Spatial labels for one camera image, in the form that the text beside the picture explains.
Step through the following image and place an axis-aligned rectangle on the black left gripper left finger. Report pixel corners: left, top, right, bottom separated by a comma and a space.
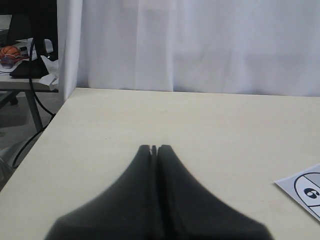
46, 145, 160, 240

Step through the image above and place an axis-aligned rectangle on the black monitor stand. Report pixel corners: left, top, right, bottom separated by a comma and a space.
2, 14, 48, 79

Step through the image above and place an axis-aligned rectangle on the crumpled white paper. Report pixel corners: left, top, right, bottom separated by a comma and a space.
39, 55, 59, 91

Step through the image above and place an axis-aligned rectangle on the printed paper game board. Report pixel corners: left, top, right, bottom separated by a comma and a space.
274, 163, 320, 221

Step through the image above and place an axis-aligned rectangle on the grey side table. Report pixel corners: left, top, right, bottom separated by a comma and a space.
0, 75, 43, 132

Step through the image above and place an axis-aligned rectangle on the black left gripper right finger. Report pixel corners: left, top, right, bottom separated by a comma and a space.
156, 145, 273, 240

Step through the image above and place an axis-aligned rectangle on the orange basketball toy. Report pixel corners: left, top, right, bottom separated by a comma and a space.
0, 45, 21, 57

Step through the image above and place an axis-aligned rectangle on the white curtain backdrop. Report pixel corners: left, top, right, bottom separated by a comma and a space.
57, 0, 320, 99

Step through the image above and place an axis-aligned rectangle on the black cable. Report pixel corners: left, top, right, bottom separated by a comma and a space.
11, 37, 56, 169

